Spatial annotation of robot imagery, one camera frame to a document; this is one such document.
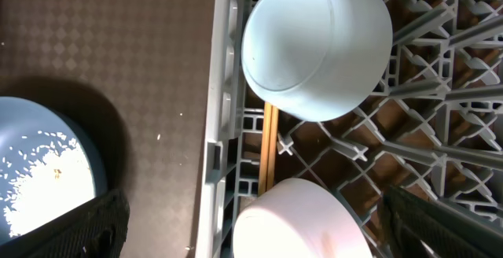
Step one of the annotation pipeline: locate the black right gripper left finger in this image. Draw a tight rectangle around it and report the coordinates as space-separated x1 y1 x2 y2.
1 189 130 258

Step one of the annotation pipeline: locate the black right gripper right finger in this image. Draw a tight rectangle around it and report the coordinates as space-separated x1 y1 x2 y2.
379 186 502 257

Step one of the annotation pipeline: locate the leftover rice pile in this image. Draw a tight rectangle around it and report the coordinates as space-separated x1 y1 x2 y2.
1 131 97 243

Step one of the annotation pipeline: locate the dark blue plate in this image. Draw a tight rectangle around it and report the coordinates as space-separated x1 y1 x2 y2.
1 97 108 244

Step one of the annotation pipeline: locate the pink bowl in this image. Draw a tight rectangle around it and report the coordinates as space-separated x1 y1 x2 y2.
232 179 372 258

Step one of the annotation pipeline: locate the light blue saucer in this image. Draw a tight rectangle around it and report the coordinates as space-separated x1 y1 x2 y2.
241 0 393 122

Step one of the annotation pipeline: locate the grey dishwasher rack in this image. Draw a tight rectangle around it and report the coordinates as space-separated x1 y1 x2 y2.
193 0 502 257

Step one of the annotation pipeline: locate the brown serving tray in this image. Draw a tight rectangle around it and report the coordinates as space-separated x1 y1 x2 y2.
1 0 214 257

